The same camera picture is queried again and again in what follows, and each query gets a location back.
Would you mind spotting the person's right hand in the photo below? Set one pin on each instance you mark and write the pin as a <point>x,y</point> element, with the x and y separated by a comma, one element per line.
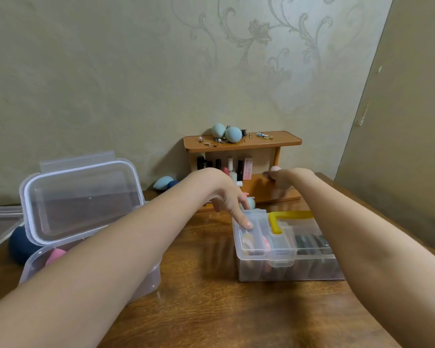
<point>291,177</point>

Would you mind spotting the person's left hand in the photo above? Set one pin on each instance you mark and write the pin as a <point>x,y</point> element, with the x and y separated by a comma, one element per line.
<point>228,193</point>

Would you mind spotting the dark blue makeup sponge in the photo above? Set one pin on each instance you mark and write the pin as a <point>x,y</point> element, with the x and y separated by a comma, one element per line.
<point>20,246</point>
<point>173,184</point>

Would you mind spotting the clear compartment organizer box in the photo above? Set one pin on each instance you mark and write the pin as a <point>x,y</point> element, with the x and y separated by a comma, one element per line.
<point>275,268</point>

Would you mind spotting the clear square lidded container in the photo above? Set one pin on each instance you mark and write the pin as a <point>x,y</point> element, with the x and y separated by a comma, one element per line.
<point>79,199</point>
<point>0,224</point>

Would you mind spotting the person's left forearm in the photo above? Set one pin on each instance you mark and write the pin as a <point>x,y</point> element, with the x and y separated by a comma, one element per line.
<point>94,271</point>

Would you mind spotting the person's right forearm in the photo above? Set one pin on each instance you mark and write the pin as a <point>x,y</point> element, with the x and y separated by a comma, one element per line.
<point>384,257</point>

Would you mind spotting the row of lipsticks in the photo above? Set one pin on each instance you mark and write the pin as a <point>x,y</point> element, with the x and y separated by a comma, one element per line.
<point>239,170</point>

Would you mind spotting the wooden two-tier cosmetic rack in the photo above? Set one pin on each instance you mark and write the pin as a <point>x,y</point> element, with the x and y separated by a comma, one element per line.
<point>275,139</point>

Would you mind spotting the small metal hair clips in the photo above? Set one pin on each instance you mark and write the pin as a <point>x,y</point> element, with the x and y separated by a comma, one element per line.
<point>264,135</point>

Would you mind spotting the small metal rings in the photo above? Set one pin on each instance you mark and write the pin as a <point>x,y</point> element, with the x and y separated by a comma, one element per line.
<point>210,142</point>

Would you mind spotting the grey green door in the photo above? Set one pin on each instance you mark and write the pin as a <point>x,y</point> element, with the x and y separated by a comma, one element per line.
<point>402,141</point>

